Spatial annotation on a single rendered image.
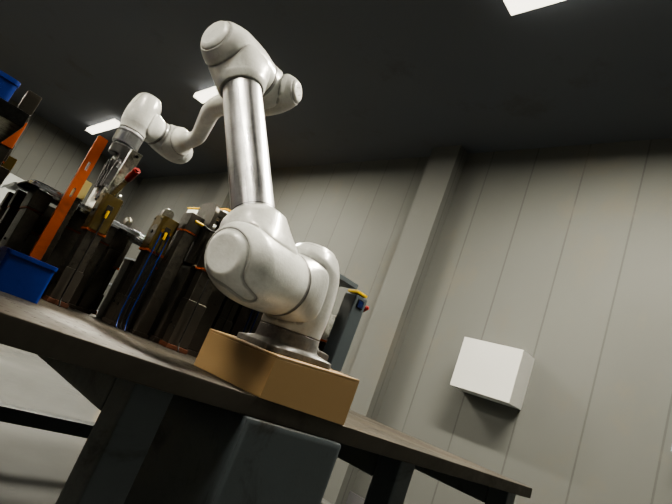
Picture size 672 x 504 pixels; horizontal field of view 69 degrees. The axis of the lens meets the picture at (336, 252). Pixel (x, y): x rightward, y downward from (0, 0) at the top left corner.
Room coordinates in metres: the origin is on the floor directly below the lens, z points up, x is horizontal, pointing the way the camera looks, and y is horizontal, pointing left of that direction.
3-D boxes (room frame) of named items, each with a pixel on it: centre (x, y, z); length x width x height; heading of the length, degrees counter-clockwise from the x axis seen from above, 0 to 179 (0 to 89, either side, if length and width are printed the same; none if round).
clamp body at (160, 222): (1.56, 0.54, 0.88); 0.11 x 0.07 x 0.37; 40
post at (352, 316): (1.96, -0.14, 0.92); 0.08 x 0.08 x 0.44; 40
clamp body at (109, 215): (1.47, 0.69, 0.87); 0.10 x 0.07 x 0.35; 40
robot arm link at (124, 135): (1.61, 0.81, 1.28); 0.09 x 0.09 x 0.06
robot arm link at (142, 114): (1.62, 0.80, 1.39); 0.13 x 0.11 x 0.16; 147
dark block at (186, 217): (1.59, 0.48, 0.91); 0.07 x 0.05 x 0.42; 40
